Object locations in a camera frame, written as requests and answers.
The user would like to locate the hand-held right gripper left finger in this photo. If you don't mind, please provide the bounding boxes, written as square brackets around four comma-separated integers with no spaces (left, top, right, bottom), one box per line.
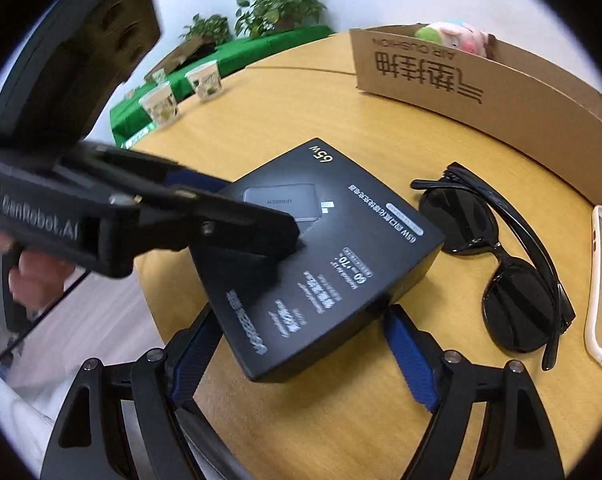
[41,305,242,480]

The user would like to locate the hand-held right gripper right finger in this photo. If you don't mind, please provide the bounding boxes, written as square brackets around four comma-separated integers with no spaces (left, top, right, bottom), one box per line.
[383,304,568,480]

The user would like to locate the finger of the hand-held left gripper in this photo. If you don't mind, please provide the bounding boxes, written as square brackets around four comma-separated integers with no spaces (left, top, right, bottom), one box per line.
[83,141,232,197]
[126,187,302,263]

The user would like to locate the black charger box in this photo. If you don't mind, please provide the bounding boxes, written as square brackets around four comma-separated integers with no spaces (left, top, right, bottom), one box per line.
[187,137,446,384]

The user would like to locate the wooden desktop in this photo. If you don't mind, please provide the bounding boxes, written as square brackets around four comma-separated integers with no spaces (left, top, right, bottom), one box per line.
[131,30,602,480]

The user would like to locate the person's left hand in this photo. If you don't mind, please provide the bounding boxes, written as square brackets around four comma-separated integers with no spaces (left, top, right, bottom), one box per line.
[0,220,82,321]

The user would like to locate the black sunglasses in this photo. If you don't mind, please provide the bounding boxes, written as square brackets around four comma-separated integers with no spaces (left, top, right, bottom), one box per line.
[411,161,576,372]

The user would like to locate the small cardboard box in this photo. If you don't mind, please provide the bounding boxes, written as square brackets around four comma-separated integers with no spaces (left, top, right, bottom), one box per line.
[145,35,218,82]

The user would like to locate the small potted plant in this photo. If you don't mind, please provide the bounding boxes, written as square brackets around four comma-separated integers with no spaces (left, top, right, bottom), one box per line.
[179,12,232,47]

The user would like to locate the large potted plant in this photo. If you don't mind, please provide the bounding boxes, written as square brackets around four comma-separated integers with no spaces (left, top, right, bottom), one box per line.
[233,0,330,39]

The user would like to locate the brown cardboard box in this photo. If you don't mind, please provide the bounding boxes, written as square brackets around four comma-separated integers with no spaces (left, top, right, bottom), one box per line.
[349,23,602,211]

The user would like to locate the pink green plush toy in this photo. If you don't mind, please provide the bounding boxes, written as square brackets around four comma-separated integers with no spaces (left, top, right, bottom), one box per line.
[414,20,496,59]

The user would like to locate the black cable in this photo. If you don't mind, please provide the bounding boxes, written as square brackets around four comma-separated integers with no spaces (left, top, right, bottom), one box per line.
[0,270,90,373]

